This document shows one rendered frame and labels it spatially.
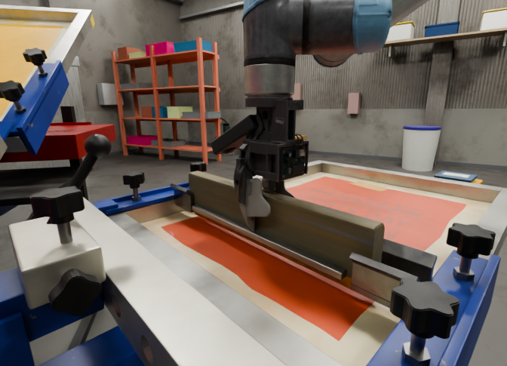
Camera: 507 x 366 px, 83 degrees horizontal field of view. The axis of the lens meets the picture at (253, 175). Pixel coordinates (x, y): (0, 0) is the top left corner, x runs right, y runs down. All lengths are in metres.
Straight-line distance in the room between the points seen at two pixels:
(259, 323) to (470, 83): 6.62
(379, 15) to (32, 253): 0.44
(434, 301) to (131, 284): 0.25
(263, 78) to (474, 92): 6.46
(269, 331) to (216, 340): 0.09
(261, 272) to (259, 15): 0.36
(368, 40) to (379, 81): 6.47
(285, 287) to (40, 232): 0.29
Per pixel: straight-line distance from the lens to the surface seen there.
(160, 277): 0.30
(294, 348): 0.30
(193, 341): 0.23
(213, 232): 0.58
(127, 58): 7.66
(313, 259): 0.41
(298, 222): 0.42
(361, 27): 0.42
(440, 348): 0.32
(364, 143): 6.96
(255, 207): 0.45
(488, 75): 6.82
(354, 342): 0.36
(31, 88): 0.86
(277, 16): 0.42
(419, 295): 0.26
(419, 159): 5.97
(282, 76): 0.41
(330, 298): 0.41
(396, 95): 6.83
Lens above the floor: 1.20
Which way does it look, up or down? 14 degrees down
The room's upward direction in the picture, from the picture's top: 1 degrees counter-clockwise
